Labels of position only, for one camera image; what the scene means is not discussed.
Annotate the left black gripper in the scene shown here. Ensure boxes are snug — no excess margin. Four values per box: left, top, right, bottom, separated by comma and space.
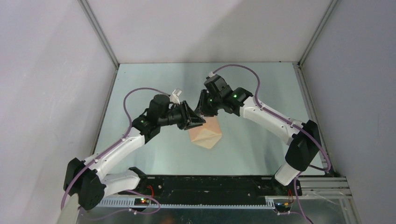
158, 100, 205, 130

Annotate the tan paper envelope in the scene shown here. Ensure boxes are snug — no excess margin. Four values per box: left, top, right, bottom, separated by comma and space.
188, 117, 222, 149

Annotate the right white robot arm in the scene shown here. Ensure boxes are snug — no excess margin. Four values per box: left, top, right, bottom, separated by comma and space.
195, 75, 321, 195

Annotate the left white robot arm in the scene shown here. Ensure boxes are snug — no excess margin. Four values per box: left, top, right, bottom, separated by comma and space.
64, 94, 206, 210

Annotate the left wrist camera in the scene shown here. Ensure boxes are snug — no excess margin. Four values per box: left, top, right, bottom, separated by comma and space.
169, 88, 182, 104

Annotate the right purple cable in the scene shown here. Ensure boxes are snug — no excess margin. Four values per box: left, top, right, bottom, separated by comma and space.
212, 64, 332, 224

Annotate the purple cable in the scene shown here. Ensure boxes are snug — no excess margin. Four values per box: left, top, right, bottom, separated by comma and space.
212, 64, 332, 224
60, 88, 171, 222

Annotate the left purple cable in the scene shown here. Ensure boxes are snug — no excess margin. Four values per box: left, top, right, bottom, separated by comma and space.
60, 88, 171, 222

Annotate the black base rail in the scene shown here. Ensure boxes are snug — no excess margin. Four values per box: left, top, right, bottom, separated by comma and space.
135, 175, 302, 206

